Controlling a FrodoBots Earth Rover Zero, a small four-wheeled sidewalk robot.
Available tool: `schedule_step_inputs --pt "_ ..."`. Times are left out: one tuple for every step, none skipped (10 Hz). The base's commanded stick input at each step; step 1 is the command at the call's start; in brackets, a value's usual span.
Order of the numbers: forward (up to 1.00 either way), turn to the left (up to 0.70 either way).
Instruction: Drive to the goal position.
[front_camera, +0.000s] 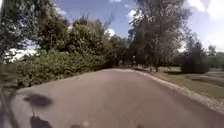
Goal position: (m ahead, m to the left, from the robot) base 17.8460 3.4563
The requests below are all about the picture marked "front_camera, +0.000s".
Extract grey asphalt path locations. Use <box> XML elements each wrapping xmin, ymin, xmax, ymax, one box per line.
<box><xmin>7</xmin><ymin>68</ymin><xmax>224</xmax><ymax>128</ymax></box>

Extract tall leafy tree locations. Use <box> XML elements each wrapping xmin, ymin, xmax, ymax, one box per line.
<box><xmin>128</xmin><ymin>0</ymin><xmax>193</xmax><ymax>72</ymax></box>

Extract green hedge bushes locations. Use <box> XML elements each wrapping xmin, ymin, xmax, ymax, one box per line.
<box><xmin>0</xmin><ymin>49</ymin><xmax>111</xmax><ymax>89</ymax></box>

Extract row of tall trees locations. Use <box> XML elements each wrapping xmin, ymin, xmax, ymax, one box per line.
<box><xmin>0</xmin><ymin>0</ymin><xmax>131</xmax><ymax>68</ymax></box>

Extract pale gravel verge strip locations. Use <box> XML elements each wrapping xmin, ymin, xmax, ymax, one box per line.
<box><xmin>131</xmin><ymin>68</ymin><xmax>224</xmax><ymax>116</ymax></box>

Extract dark round bush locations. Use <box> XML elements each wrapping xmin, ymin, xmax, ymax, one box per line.
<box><xmin>181</xmin><ymin>41</ymin><xmax>211</xmax><ymax>75</ymax></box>

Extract grass lawn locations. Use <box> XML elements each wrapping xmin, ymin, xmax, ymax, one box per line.
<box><xmin>151</xmin><ymin>65</ymin><xmax>224</xmax><ymax>102</ymax></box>

